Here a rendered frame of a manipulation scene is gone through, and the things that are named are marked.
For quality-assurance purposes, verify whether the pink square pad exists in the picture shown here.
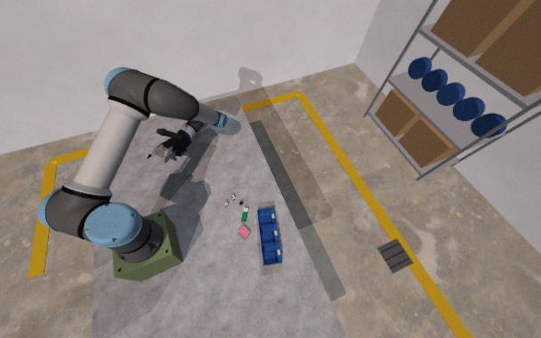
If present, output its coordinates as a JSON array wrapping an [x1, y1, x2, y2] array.
[[238, 225, 251, 238]]

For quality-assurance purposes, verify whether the blue rack of bins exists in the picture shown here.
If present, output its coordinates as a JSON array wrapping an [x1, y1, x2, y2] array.
[[257, 207, 283, 266]]

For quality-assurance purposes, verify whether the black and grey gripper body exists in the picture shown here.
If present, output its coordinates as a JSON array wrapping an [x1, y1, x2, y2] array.
[[165, 130, 192, 157]]

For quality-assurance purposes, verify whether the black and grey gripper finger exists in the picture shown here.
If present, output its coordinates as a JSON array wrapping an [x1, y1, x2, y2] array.
[[165, 141, 178, 163], [147, 141, 167, 158]]

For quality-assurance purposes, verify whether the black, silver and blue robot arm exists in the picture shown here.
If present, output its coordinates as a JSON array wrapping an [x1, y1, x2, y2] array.
[[37, 67, 227, 263]]

